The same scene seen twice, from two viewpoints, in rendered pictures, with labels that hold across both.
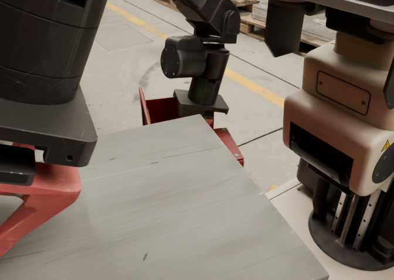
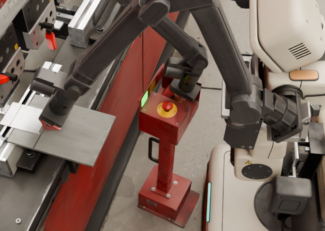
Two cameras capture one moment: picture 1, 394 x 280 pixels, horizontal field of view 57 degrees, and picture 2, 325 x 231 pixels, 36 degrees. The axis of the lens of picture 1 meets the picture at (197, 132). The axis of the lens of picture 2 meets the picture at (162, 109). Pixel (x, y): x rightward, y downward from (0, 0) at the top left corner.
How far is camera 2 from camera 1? 1.24 m
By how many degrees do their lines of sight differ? 33
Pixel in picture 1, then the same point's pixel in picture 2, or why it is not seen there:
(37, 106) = (58, 115)
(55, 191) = (56, 128)
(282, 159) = not seen: outside the picture
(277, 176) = not seen: hidden behind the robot
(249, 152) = not seen: hidden behind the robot
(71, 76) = (64, 113)
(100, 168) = (79, 119)
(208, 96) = (184, 89)
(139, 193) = (81, 130)
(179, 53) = (167, 68)
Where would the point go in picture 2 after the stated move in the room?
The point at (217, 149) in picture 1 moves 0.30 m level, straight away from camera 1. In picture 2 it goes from (106, 130) to (175, 75)
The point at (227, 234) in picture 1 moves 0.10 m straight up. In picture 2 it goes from (86, 149) to (82, 128)
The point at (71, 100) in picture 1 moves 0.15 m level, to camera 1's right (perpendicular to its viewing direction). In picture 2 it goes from (65, 114) to (105, 144)
